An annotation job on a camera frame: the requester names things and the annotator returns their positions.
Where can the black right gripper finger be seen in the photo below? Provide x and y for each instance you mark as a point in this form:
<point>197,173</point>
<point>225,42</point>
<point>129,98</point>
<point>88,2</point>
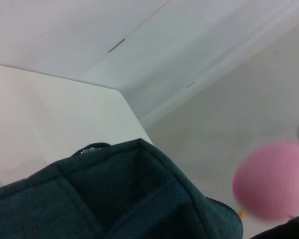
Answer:
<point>289,230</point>

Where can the yellow banana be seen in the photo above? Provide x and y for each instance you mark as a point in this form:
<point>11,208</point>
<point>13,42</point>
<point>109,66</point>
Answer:
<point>242,214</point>

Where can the pink peach toy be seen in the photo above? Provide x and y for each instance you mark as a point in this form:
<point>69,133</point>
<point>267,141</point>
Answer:
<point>271,179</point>

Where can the dark teal insulated lunch bag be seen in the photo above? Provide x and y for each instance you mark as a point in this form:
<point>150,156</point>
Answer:
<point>114,199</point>

